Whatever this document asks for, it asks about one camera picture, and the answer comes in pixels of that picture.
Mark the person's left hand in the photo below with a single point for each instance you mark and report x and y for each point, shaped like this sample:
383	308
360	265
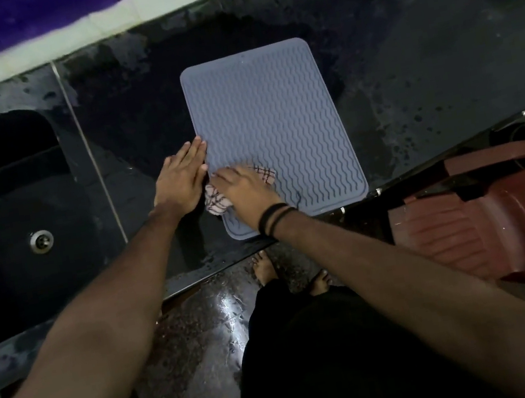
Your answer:
181	180

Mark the person's right hand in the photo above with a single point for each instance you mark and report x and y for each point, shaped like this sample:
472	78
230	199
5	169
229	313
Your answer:
246	194

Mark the checkered pink cleaning cloth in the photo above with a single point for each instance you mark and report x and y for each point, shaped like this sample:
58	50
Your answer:
217	203

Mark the grey ribbed silicone mat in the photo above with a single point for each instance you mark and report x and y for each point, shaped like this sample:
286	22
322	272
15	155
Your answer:
273	114

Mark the person's left forearm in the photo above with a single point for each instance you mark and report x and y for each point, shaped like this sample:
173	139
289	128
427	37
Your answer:
81	347

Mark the person's right forearm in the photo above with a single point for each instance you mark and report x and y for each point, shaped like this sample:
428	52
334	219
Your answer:
435	303

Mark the person's left foot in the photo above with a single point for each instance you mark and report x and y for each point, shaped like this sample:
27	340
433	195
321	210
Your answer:
264	268

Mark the person's foot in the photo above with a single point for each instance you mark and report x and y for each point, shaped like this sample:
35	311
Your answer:
320	284
264	268

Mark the person's right foot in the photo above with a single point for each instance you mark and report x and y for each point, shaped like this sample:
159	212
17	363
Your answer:
320	284

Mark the person's black trousers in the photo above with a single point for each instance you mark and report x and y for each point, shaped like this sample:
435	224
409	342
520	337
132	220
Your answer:
330	365

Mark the black thread wristband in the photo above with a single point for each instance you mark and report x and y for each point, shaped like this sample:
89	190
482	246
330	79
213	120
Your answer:
275	216

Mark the metal sink drain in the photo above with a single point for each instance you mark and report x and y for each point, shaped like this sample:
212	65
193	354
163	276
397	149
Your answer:
42	241

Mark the black sink basin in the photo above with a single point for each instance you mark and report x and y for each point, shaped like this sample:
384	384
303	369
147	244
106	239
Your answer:
10	218

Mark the red plastic chair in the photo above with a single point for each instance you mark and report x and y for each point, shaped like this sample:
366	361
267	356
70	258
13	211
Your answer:
522	223

